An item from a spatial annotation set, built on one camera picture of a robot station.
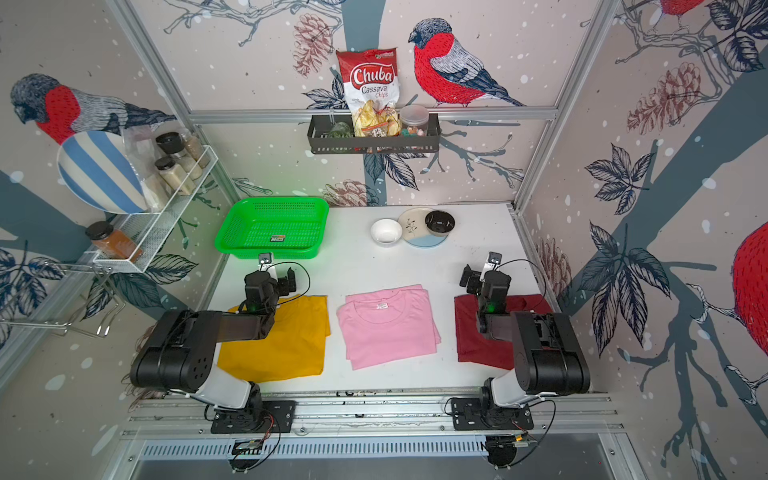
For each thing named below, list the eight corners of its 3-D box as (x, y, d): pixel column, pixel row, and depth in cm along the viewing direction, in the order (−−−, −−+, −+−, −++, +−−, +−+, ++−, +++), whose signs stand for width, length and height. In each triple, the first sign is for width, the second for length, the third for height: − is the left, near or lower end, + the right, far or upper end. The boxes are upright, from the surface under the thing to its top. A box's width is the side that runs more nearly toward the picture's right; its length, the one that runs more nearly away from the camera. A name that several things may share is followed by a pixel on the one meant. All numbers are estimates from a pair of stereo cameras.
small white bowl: (370, 248, 109) (369, 242, 106) (371, 225, 117) (371, 218, 114) (402, 248, 109) (402, 242, 106) (402, 225, 117) (402, 218, 114)
